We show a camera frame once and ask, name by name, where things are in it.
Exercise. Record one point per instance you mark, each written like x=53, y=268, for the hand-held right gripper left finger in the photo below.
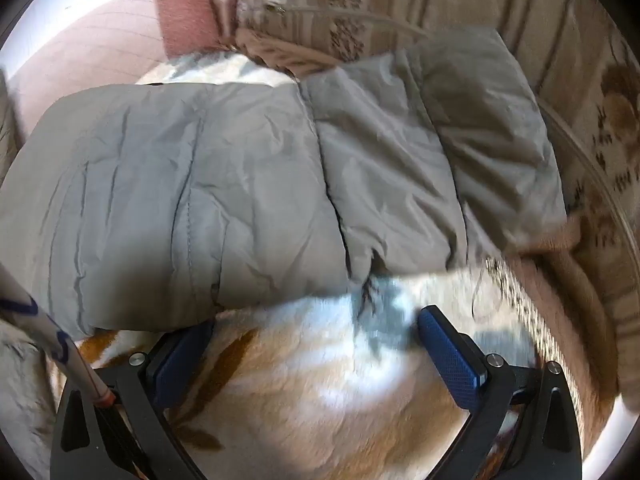
x=181, y=362

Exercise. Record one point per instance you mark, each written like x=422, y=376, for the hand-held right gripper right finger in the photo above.
x=450, y=360

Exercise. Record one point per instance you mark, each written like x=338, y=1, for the grey quilted jacket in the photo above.
x=240, y=175

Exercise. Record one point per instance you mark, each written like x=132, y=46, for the leaf-printed fleece blanket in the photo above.
x=310, y=390

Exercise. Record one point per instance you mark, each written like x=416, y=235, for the pink bolster cushion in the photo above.
x=182, y=15

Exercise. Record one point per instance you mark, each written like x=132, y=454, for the striped beige sofa backrest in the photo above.
x=500, y=5

